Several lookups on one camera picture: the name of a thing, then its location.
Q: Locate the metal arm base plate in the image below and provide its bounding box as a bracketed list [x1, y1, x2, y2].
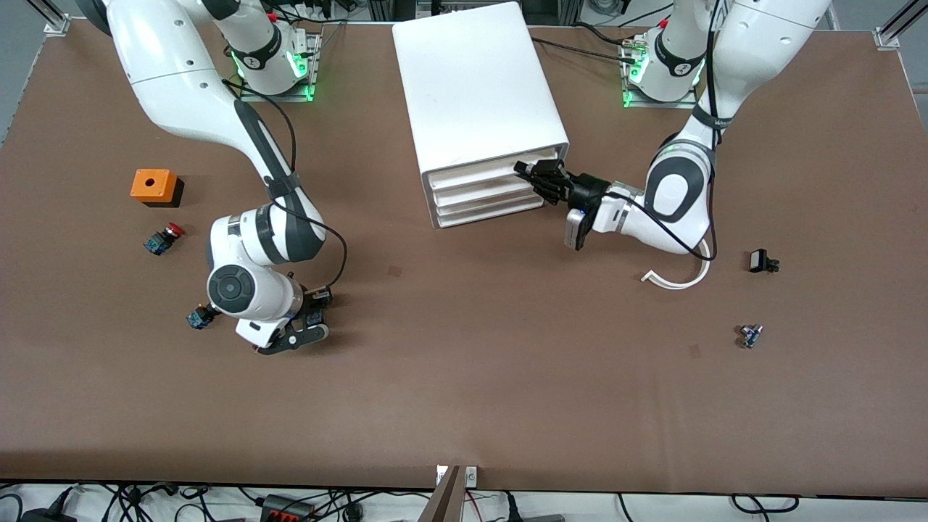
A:
[621, 36, 699, 110]
[239, 29, 321, 103]

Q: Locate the thin black cable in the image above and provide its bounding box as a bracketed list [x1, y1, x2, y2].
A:
[573, 22, 639, 48]

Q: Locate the black looped cable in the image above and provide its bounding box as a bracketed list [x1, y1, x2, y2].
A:
[731, 494, 800, 515]

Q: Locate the brown angled bar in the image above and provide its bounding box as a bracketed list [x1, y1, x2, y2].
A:
[417, 465, 463, 522]

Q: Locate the aluminium frame post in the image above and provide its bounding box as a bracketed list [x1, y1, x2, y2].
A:
[874, 0, 928, 49]
[29, 0, 73, 36]

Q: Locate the black power strip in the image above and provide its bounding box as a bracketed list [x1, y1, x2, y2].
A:
[260, 494, 318, 522]

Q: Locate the red push button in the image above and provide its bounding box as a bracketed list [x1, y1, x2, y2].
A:
[143, 223, 186, 257]

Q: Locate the thick black cable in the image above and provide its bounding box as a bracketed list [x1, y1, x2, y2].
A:
[533, 36, 642, 66]

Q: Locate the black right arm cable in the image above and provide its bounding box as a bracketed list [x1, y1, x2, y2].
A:
[221, 76, 349, 294]

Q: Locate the brown table cover sheet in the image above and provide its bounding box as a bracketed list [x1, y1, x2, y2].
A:
[0, 18, 928, 498]

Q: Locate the orange box with hole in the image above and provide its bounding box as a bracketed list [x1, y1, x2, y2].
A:
[130, 168, 185, 209]

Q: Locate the white curved plastic strip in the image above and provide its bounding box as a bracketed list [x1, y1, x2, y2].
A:
[641, 239, 712, 291]

